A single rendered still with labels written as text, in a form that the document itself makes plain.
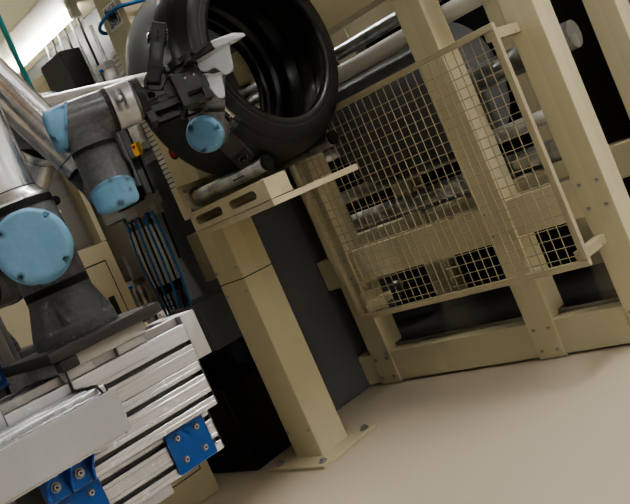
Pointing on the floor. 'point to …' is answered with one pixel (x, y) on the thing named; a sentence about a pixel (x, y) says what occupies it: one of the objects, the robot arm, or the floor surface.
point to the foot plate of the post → (325, 453)
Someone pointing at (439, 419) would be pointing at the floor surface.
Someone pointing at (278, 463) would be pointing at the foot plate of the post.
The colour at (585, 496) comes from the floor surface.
